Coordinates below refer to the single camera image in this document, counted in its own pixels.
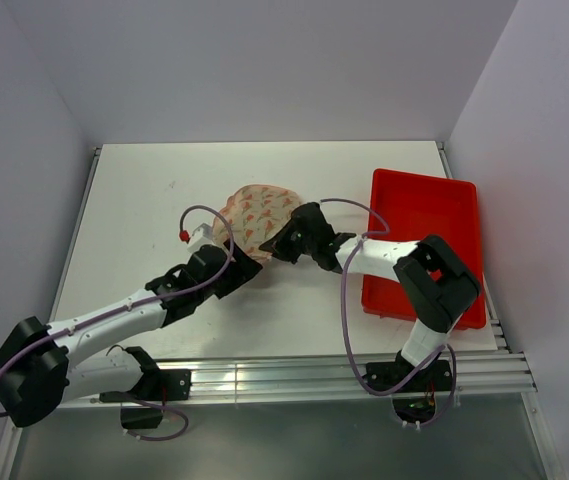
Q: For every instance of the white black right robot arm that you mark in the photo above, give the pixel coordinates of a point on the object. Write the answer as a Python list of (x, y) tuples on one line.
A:
[(438, 284)]

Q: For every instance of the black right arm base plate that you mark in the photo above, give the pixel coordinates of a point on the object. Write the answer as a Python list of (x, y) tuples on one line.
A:
[(397, 375)]

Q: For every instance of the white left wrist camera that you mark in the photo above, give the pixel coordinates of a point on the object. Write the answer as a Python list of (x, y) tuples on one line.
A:
[(199, 237)]

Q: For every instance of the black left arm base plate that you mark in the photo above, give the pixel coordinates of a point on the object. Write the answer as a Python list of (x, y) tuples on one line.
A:
[(150, 402)]

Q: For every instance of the aluminium rail frame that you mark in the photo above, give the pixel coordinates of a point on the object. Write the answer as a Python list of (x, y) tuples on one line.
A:
[(289, 408)]

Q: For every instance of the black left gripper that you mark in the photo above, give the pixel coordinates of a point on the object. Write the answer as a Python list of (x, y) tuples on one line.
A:
[(242, 269)]

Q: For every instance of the red plastic tray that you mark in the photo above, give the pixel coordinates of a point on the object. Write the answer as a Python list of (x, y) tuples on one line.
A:
[(415, 206)]

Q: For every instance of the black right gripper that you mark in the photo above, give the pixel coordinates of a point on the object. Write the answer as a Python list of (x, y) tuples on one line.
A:
[(278, 245)]

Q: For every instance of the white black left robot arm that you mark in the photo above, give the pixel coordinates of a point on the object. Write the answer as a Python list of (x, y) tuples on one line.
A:
[(45, 365)]

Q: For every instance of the pink mesh laundry bag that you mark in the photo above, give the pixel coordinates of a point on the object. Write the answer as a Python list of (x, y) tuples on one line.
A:
[(256, 213)]

